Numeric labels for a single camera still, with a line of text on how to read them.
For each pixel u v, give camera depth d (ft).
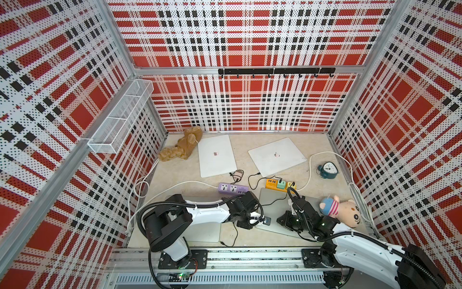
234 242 2.57
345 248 1.79
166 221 1.57
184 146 3.40
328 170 3.22
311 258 2.41
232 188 3.03
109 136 2.62
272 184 3.06
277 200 2.86
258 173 3.32
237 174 3.23
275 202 2.89
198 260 2.41
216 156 3.52
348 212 2.62
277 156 3.67
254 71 2.91
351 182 3.24
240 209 2.18
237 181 3.22
